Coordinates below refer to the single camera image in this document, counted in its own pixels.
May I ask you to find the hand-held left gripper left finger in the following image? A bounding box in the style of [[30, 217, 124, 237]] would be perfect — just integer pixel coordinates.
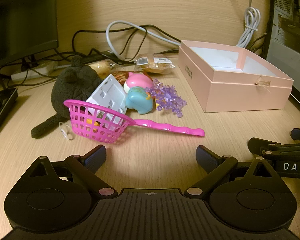
[[27, 145, 117, 198]]

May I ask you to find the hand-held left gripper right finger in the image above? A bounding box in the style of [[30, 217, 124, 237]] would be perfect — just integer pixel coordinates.
[[186, 145, 278, 198]]

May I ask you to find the small yellow candy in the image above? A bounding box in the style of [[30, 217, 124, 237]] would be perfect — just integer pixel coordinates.
[[87, 119, 102, 131]]

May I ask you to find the clear plastic hook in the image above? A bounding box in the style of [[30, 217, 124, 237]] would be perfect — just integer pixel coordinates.
[[59, 122, 74, 141]]

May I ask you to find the pink plastic strainer scoop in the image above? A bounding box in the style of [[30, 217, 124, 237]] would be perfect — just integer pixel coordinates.
[[63, 99, 205, 144]]

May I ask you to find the pink cardboard box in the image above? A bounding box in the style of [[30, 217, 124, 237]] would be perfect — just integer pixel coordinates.
[[178, 40, 294, 113]]

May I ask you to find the white plastic socket panel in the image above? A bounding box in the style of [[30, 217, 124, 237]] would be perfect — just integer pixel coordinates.
[[86, 74, 129, 133]]

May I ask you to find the teal plastic toy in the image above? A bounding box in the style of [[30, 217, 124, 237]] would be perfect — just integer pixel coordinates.
[[126, 86, 157, 114]]

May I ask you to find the black plush toy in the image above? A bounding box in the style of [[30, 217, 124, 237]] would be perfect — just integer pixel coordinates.
[[31, 56, 104, 139]]

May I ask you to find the red snack packet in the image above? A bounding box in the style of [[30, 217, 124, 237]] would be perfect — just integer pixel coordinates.
[[112, 70, 153, 84]]

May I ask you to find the pink and white toy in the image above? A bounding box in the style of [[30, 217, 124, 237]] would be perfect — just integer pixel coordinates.
[[124, 71, 154, 93]]

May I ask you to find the clear pastry packet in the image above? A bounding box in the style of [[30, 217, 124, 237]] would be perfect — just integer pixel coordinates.
[[86, 59, 120, 78]]

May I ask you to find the clear bread packet white label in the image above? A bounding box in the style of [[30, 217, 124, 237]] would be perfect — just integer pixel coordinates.
[[134, 53, 176, 75]]

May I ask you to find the black power adapter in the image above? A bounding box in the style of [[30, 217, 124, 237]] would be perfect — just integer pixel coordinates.
[[80, 51, 120, 64]]

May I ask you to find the computer tower case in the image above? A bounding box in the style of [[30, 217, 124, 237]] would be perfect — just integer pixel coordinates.
[[265, 0, 300, 73]]

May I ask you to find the black keyboard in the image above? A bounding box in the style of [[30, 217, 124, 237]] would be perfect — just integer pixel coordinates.
[[0, 87, 18, 143]]

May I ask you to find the white power strip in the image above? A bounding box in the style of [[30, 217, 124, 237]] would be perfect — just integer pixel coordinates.
[[11, 61, 58, 81]]

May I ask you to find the black computer monitor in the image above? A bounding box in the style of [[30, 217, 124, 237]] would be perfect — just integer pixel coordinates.
[[0, 0, 59, 85]]

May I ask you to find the black cable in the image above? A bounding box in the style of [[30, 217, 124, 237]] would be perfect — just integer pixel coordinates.
[[72, 29, 110, 55], [126, 24, 181, 56]]

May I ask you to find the thick white cable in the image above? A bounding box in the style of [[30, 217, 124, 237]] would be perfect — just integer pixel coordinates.
[[106, 21, 182, 61]]

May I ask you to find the bundled white cable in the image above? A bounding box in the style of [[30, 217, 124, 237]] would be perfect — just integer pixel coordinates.
[[236, 0, 262, 48]]

